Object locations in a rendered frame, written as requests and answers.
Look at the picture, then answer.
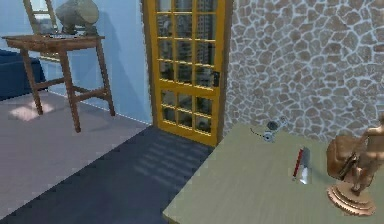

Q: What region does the pale green table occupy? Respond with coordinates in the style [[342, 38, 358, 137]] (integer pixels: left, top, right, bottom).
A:
[[162, 123, 384, 224]]

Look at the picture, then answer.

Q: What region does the yellow glazed room door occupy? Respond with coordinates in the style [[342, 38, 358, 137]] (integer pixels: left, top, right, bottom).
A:
[[142, 0, 232, 148]]

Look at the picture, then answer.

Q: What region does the brown wooden side table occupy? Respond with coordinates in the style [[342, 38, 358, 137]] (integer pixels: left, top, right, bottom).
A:
[[1, 33, 116, 134]]

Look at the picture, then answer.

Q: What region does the silver key ring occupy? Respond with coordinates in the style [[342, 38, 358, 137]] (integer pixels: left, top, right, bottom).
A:
[[250, 116, 289, 144]]

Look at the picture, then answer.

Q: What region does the dark blue sofa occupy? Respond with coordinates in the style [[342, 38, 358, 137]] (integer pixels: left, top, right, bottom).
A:
[[0, 49, 48, 102]]

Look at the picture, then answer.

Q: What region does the bronze figure statue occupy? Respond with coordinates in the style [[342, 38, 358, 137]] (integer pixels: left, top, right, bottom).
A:
[[325, 114, 384, 217]]

